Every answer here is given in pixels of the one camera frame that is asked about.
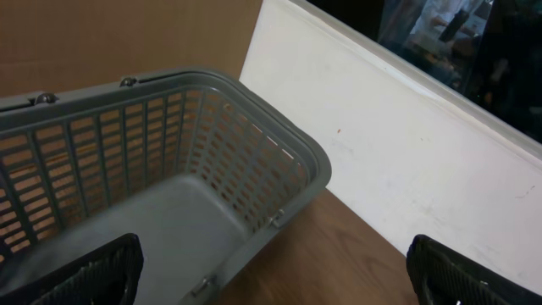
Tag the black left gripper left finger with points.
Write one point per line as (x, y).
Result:
(108, 275)

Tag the grey plastic basket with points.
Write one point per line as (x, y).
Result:
(199, 167)

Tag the brown cardboard panel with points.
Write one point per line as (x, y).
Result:
(62, 45)

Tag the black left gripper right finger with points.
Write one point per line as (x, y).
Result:
(442, 276)

